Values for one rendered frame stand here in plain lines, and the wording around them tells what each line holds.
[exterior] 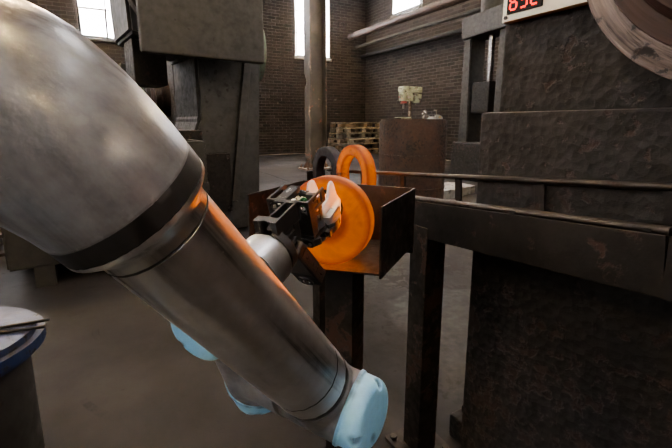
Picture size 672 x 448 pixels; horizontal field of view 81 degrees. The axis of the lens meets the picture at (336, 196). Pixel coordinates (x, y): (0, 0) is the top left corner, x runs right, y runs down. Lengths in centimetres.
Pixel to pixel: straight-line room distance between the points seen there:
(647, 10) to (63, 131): 64
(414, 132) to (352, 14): 920
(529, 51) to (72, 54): 86
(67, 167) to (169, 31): 259
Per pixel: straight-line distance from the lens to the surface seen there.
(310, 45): 736
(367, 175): 116
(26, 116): 22
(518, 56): 98
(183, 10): 284
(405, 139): 331
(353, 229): 68
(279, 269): 51
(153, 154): 22
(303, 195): 61
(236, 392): 55
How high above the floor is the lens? 85
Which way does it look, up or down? 10 degrees down
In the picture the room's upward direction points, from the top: straight up
